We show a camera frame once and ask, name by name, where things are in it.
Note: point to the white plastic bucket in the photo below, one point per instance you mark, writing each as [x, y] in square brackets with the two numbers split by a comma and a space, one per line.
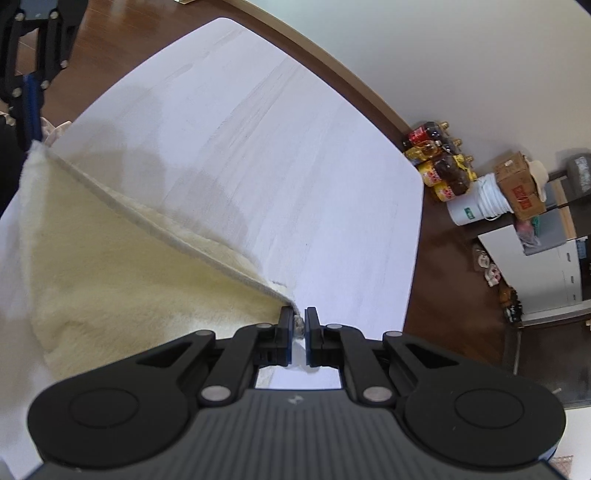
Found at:
[475, 205]

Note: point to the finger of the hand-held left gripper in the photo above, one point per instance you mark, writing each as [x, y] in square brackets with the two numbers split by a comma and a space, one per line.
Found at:
[10, 55]
[32, 108]

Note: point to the brown cardboard box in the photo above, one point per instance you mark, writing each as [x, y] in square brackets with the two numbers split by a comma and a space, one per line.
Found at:
[517, 184]

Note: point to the white cabinet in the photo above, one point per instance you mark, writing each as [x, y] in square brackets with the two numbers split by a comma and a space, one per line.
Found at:
[535, 281]

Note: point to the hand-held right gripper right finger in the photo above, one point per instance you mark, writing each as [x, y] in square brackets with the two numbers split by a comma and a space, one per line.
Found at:
[310, 342]

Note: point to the cola bottle red label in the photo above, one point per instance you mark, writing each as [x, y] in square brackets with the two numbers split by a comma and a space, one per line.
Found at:
[419, 135]

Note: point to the beige hat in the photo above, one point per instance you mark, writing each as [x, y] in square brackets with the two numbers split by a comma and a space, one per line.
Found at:
[539, 177]

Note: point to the yellow drink bottle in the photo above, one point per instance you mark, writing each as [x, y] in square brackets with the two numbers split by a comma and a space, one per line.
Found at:
[427, 150]

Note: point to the pale shoes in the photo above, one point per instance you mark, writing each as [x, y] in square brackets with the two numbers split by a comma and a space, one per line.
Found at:
[488, 268]

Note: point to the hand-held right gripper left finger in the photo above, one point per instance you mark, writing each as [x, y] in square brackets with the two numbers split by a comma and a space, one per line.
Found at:
[288, 342]

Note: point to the grey storage bin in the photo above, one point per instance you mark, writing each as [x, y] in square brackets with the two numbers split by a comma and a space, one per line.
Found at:
[549, 233]

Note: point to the cream fluffy towel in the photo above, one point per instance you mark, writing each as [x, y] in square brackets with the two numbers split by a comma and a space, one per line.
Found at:
[120, 267]

